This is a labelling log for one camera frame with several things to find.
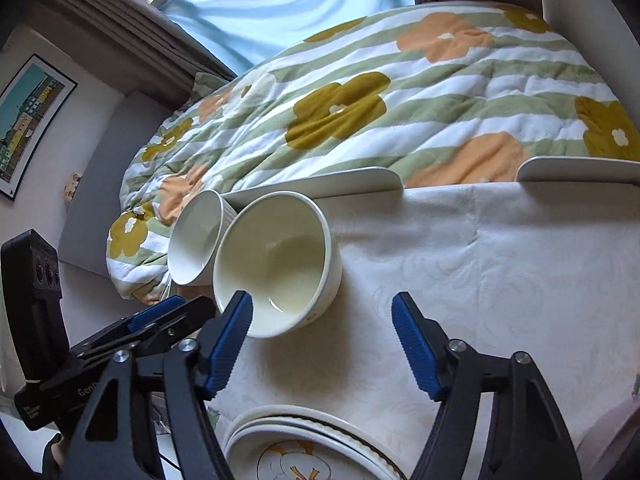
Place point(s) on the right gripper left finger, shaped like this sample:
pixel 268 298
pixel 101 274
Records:
pixel 115 438

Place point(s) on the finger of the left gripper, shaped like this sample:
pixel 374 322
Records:
pixel 152 314
pixel 169 329

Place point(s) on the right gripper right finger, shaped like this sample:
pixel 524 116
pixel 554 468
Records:
pixel 527 436

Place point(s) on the cream bowl with duck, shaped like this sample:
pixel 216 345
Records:
pixel 280 250

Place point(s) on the duck pattern cream plate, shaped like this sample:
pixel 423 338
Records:
pixel 276 451

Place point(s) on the person's left hand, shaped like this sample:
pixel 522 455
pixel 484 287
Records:
pixel 54 457

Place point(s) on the small white ribbed bowl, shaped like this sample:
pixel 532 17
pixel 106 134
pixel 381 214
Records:
pixel 196 237

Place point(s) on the grey headboard panel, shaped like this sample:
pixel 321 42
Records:
pixel 95 205

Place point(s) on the stacked cream plate underneath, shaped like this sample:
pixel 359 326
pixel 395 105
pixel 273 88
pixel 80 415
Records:
pixel 292 415

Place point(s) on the cream floral tablecloth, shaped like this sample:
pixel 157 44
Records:
pixel 547 268

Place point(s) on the framed city picture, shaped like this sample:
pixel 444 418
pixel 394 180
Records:
pixel 29 103

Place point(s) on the brown drape left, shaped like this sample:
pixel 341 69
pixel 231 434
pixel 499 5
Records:
pixel 128 44

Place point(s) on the floral green striped quilt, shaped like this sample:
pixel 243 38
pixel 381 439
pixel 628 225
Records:
pixel 441 93

